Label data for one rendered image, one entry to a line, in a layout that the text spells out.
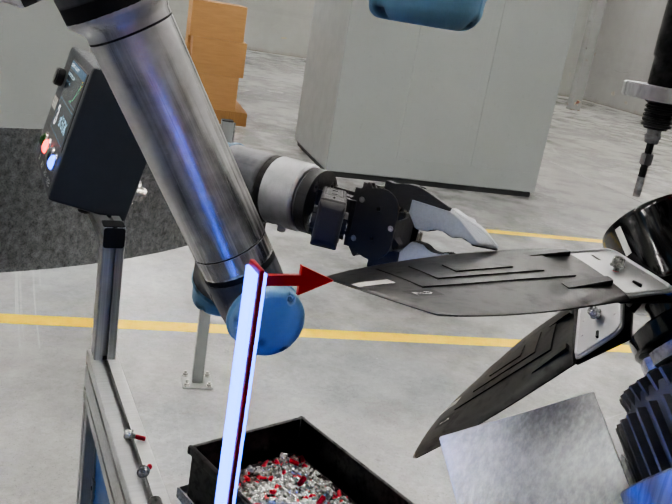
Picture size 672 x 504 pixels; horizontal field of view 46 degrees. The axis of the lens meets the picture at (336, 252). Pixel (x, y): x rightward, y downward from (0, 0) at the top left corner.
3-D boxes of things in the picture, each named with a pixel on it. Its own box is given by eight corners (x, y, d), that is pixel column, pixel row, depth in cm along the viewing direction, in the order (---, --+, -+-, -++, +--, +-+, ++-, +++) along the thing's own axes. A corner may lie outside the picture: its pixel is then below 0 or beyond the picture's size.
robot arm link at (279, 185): (265, 155, 83) (251, 230, 84) (302, 165, 81) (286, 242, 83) (301, 157, 89) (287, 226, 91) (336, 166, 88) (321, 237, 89)
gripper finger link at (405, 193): (458, 193, 76) (377, 176, 80) (453, 193, 75) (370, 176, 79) (449, 240, 77) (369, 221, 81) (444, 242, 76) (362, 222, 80)
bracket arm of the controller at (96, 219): (124, 249, 107) (126, 228, 106) (102, 248, 106) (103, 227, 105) (100, 200, 127) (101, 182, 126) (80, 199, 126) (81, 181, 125)
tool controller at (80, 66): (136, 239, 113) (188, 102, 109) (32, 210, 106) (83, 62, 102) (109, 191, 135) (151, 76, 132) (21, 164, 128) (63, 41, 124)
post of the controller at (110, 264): (115, 360, 112) (126, 227, 106) (93, 360, 111) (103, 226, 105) (112, 350, 114) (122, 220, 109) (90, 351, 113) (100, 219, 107)
